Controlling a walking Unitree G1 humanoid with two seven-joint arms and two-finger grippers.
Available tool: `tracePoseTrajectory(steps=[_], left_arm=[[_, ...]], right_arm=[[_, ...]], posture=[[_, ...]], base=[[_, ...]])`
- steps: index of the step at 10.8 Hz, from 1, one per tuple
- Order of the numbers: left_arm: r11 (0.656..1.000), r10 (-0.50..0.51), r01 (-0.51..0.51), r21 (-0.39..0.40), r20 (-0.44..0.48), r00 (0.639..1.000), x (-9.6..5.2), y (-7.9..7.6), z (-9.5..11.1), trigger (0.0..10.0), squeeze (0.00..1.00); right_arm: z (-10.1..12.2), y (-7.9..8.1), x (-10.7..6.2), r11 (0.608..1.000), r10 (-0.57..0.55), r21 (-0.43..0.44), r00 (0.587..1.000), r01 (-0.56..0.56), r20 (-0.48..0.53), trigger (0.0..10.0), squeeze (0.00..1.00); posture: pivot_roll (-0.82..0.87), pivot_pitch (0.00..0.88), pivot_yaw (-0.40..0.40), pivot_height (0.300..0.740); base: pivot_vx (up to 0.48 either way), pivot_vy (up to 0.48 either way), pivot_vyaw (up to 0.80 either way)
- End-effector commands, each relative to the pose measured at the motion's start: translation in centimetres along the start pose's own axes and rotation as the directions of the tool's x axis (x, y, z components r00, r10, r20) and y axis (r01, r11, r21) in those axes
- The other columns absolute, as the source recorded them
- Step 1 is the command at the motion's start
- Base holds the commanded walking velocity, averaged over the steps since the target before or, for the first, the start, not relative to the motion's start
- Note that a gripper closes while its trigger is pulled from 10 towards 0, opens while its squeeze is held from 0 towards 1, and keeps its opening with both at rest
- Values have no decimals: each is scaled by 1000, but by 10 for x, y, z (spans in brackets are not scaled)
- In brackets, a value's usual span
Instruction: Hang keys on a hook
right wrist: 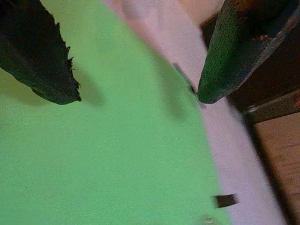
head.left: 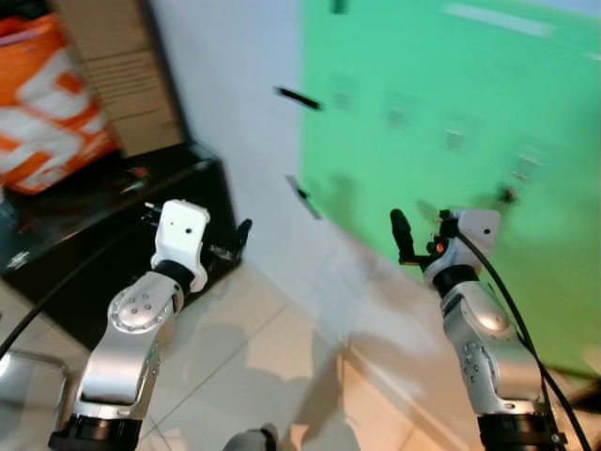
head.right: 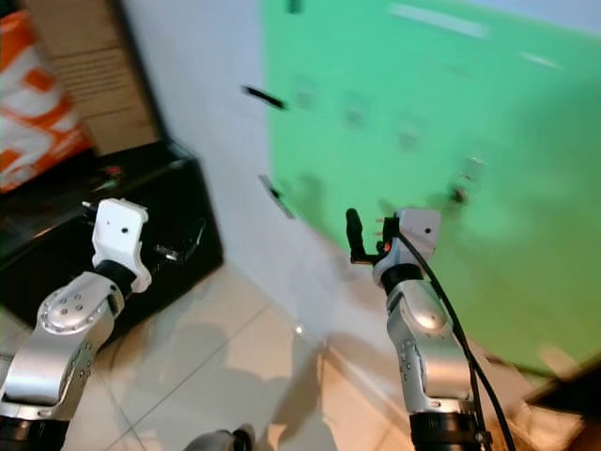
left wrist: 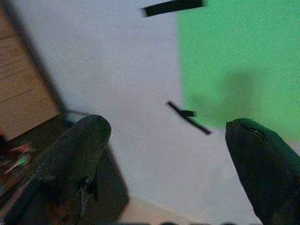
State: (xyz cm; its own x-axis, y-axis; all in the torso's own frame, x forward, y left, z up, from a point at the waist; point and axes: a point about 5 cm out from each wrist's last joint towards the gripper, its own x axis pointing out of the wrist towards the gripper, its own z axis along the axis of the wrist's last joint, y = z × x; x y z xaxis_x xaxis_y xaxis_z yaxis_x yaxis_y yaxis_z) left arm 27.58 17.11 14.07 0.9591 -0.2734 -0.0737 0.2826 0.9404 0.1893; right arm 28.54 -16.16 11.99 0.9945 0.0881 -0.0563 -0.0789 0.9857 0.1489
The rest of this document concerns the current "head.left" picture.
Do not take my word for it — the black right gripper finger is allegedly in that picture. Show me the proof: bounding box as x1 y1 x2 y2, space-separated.
390 209 419 266

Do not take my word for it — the clear adhesive metal hook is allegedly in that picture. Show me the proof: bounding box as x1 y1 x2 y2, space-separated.
439 117 470 154
510 148 546 187
331 77 356 112
385 92 416 131

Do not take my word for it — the black glossy cabinet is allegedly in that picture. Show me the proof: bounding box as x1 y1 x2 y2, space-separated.
0 141 240 349

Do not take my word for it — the brown cardboard box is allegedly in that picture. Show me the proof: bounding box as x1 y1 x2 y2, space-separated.
52 0 189 158

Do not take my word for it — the orange and white bag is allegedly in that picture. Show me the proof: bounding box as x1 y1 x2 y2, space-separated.
0 14 121 195

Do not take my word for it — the grey robot foot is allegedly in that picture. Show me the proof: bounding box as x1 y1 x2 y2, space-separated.
223 426 280 451

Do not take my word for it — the long white tape strip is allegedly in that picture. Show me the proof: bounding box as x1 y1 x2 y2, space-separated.
441 3 555 39

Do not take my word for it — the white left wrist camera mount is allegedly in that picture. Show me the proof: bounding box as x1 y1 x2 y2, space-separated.
150 199 211 292

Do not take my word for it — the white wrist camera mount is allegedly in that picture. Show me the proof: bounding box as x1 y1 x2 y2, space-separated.
150 199 211 292
423 209 501 288

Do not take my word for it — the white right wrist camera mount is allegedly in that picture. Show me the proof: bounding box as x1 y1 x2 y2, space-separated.
423 209 501 288

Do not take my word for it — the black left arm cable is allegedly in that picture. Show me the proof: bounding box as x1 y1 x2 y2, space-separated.
0 221 156 363

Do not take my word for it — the green wall sheet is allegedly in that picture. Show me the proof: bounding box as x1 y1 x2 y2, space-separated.
299 0 601 381

